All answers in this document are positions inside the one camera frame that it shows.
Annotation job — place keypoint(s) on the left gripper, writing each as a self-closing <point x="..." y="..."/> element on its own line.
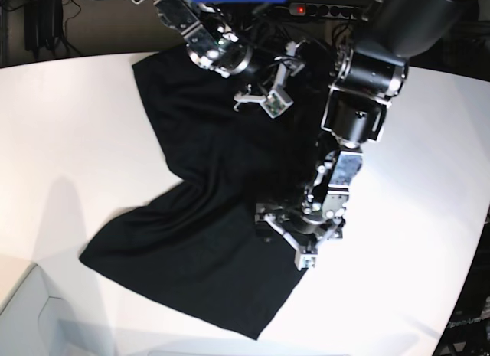
<point x="320" y="226"/>

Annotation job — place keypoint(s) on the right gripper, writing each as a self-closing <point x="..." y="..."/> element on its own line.
<point x="257" y="66"/>

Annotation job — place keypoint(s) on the black t-shirt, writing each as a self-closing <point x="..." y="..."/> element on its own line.
<point x="197" y="248"/>

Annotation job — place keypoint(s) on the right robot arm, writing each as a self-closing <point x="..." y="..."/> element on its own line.
<point x="214" y="45"/>

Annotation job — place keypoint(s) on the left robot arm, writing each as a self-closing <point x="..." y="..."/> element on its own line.
<point x="371" y="68"/>

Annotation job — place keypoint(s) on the black power strip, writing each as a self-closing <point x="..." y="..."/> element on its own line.
<point x="336" y="12"/>

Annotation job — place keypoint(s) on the black box on floor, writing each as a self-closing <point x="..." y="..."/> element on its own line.
<point x="42" y="24"/>

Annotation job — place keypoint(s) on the grey plastic bin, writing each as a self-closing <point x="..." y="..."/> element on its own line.
<point x="37" y="322"/>

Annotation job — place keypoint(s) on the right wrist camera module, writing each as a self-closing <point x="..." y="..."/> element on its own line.
<point x="277" y="102"/>

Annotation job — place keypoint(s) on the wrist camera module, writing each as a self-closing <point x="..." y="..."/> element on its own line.
<point x="305" y="259"/>
<point x="277" y="102"/>

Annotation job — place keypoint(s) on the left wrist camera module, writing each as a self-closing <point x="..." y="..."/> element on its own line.
<point x="305" y="259"/>

